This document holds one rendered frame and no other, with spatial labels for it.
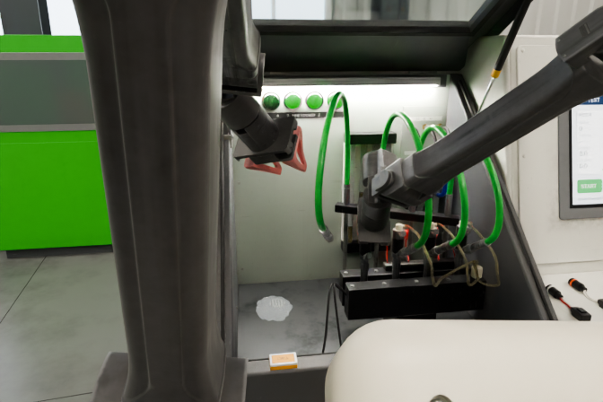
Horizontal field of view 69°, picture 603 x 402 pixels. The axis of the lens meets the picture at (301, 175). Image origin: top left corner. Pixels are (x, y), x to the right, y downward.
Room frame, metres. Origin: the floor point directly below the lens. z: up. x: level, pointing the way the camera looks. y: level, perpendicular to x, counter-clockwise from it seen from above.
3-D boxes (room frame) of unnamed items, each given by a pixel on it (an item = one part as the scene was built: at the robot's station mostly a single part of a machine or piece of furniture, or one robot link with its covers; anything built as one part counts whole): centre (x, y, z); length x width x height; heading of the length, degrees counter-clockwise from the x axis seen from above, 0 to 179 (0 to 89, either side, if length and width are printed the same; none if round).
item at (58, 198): (3.47, 1.81, 0.81); 1.05 x 0.81 x 1.62; 98
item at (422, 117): (1.25, -0.36, 1.20); 0.13 x 0.03 x 0.31; 98
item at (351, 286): (0.98, -0.27, 0.91); 0.34 x 0.10 x 0.15; 98
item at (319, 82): (1.22, -0.12, 1.43); 0.54 x 0.03 x 0.02; 98
